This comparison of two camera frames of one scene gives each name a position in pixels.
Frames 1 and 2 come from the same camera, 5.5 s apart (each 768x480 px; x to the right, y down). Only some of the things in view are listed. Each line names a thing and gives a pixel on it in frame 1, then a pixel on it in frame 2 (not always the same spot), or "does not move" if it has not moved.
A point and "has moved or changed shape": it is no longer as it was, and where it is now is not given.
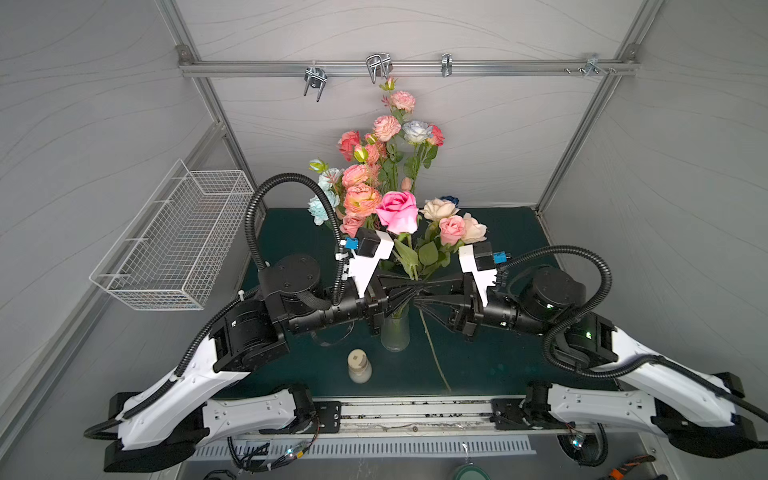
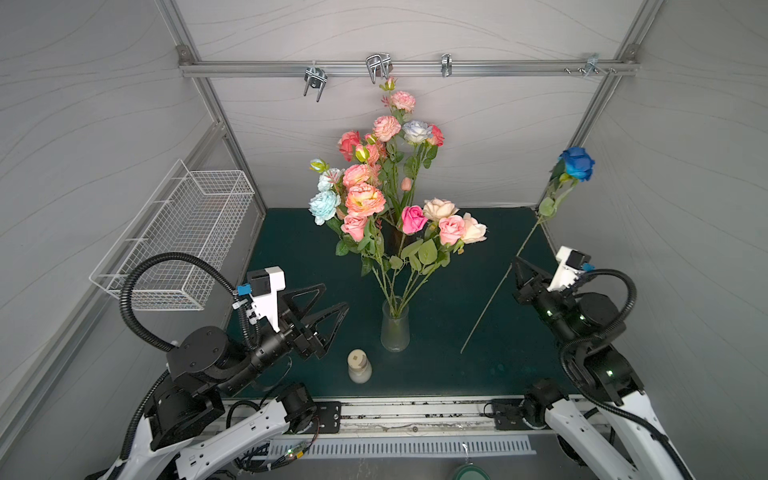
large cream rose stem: (473, 232) does not move
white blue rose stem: (415, 133) does not move
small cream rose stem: (436, 209) does not move
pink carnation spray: (375, 151) does not move
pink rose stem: (430, 149) does not move
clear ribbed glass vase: (395, 329) does not move
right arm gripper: (466, 309) -> (534, 293)
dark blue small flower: (451, 198) -> (573, 162)
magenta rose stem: (400, 210) has moved or changed shape
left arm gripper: (382, 289) -> (304, 341)
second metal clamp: (379, 65) does not move
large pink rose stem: (346, 142) does not move
